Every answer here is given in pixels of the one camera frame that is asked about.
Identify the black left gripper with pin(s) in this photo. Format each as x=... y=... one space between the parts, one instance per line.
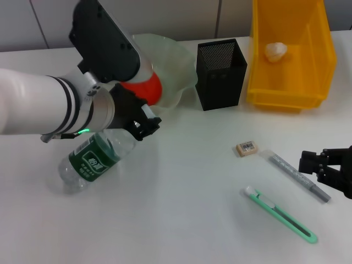
x=123 y=110

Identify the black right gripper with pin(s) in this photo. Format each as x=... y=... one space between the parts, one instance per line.
x=347 y=170

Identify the orange fruit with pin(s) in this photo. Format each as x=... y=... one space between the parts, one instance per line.
x=147 y=88

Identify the clear green-label water bottle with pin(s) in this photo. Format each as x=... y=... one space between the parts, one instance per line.
x=93 y=162

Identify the white paper ball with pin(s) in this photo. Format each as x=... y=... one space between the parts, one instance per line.
x=275 y=52

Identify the grey marker pen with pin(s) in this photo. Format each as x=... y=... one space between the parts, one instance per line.
x=291 y=169

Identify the green utility knife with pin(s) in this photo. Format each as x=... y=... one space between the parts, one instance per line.
x=283 y=217

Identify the green wavy glass fruit bowl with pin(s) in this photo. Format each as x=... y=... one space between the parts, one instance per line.
x=176 y=71

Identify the beige barcode eraser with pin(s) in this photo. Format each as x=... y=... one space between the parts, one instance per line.
x=247 y=148

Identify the black mesh pen holder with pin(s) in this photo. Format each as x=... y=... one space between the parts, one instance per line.
x=220 y=82

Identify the yellow plastic bin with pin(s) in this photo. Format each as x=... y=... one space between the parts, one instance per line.
x=286 y=82

